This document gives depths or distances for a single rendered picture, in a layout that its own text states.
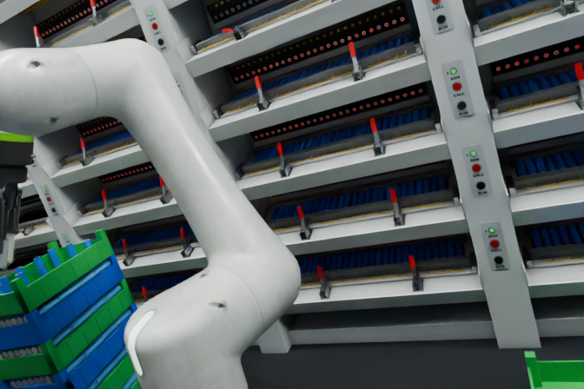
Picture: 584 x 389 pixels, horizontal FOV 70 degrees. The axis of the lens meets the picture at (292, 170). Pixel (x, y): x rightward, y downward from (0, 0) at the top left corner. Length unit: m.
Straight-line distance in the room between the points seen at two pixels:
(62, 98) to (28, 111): 0.04
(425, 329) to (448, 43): 0.76
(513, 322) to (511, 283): 0.11
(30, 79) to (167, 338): 0.37
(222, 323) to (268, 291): 0.09
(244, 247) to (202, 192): 0.11
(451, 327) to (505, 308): 0.17
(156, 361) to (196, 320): 0.06
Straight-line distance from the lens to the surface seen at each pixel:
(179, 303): 0.58
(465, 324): 1.26
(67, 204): 1.72
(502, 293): 1.16
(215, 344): 0.58
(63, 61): 0.68
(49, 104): 0.65
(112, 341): 1.31
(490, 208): 1.06
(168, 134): 0.68
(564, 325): 1.27
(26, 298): 1.14
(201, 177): 0.67
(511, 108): 1.08
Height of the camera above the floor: 0.77
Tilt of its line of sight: 10 degrees down
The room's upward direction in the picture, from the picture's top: 18 degrees counter-clockwise
